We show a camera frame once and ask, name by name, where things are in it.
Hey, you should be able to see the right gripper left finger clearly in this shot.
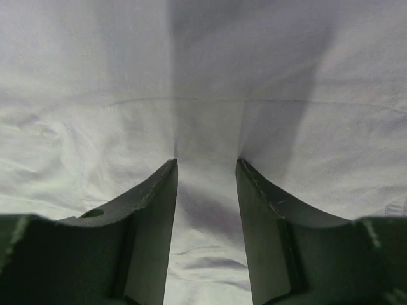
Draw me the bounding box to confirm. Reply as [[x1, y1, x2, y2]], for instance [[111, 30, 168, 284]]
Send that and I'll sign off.
[[1, 159, 178, 304]]

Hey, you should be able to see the purple t-shirt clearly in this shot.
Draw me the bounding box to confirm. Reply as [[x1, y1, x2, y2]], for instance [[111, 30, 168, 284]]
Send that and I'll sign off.
[[1, 1, 406, 304]]

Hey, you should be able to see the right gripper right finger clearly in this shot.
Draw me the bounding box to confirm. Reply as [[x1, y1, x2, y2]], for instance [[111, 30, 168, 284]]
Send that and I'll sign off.
[[236, 159, 406, 304]]

